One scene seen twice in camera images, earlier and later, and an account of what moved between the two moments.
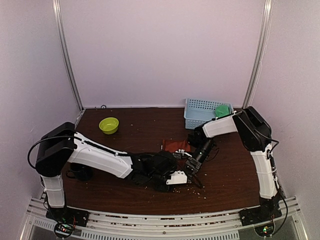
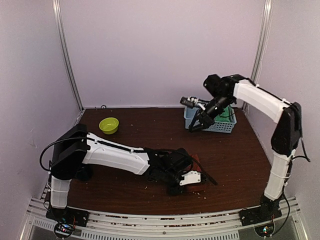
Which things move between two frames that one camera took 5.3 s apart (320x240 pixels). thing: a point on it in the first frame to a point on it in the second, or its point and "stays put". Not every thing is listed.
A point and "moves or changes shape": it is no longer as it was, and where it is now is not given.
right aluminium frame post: (260, 54) stays put
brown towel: (171, 146) moves or changes shape
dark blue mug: (81, 172) stays put
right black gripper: (192, 164) to (205, 117)
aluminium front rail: (215, 225) stays put
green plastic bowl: (109, 125) stays put
